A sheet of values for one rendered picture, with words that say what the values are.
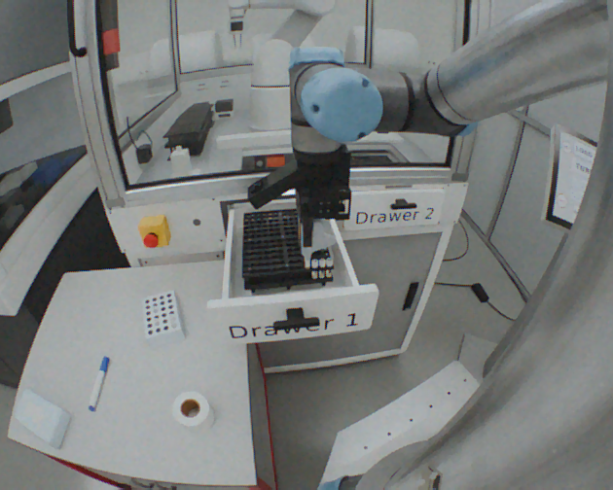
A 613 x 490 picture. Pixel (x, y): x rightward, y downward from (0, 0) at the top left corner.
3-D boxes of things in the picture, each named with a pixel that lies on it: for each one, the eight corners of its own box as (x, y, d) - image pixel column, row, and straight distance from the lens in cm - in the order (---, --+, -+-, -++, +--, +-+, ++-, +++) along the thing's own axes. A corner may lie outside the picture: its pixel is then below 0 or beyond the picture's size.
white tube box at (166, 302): (186, 338, 70) (180, 329, 67) (151, 348, 72) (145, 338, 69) (177, 299, 79) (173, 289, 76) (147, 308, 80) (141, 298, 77)
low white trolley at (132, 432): (285, 504, 131) (256, 484, 56) (137, 497, 148) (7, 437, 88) (270, 383, 146) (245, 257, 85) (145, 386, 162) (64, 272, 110)
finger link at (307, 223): (313, 252, 52) (313, 204, 47) (304, 253, 51) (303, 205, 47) (308, 235, 55) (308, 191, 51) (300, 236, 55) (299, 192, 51)
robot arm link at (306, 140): (293, 128, 42) (287, 114, 50) (294, 159, 44) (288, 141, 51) (347, 126, 44) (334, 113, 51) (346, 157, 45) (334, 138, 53)
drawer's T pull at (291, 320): (320, 326, 51) (320, 321, 50) (273, 332, 50) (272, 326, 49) (316, 309, 53) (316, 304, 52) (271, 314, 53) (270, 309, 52)
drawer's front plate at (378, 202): (438, 224, 95) (446, 191, 90) (344, 230, 84) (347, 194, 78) (435, 220, 96) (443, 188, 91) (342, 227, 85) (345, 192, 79)
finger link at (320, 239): (336, 266, 56) (339, 222, 51) (304, 269, 56) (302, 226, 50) (332, 256, 59) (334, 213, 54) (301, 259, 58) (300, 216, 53)
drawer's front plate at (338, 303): (370, 329, 62) (379, 290, 53) (219, 345, 60) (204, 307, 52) (368, 322, 62) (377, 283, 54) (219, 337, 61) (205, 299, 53)
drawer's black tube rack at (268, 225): (332, 290, 65) (334, 266, 60) (246, 298, 64) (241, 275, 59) (314, 227, 81) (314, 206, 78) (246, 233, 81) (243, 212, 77)
